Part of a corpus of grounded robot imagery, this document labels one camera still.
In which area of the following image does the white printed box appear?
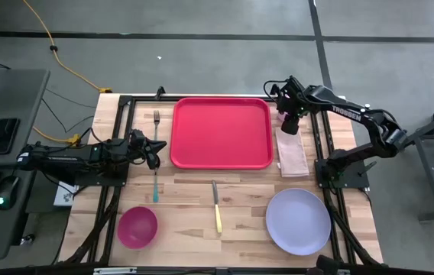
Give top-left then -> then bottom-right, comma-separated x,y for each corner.
53,180 -> 80,208

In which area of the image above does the grey side desk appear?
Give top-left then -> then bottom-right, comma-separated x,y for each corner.
0,68 -> 51,262

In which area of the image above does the black smartphone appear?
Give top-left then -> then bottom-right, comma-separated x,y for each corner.
0,117 -> 21,156

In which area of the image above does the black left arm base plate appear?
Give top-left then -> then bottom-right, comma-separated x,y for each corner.
72,155 -> 131,188

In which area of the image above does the black front rail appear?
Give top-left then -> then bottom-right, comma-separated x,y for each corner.
0,262 -> 434,275

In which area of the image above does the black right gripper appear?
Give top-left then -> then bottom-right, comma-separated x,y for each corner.
280,76 -> 309,135

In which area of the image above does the fork with teal handle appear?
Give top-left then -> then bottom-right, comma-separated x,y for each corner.
152,110 -> 161,204

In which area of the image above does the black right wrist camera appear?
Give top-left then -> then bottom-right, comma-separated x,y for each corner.
272,82 -> 291,103

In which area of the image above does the beige napkin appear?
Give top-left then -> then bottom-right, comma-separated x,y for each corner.
274,126 -> 311,179

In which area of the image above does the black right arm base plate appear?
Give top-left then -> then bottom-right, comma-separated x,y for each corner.
313,157 -> 371,189

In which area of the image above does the yellow cable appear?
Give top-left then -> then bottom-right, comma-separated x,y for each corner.
21,0 -> 114,95

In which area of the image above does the black computer mouse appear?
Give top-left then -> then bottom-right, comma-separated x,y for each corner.
0,175 -> 21,212

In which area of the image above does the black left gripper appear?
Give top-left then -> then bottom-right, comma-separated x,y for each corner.
132,140 -> 167,170

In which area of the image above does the lavender plastic plate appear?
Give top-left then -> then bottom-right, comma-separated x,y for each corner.
265,187 -> 332,257

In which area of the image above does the magenta plastic bowl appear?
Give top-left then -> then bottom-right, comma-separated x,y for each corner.
116,205 -> 159,251

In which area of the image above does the red plastic tray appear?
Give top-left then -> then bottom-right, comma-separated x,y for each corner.
169,96 -> 275,170

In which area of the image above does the black aluminium table frame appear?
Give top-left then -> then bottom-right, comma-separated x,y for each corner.
62,86 -> 382,268

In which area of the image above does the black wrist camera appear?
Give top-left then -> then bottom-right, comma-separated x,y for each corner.
272,82 -> 291,103
129,128 -> 147,146

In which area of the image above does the yellow cord with plug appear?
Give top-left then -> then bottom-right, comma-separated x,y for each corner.
31,125 -> 83,147

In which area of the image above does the cream oblong object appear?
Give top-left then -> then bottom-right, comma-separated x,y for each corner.
211,180 -> 224,235

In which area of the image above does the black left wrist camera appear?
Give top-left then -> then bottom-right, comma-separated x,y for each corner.
129,128 -> 147,146

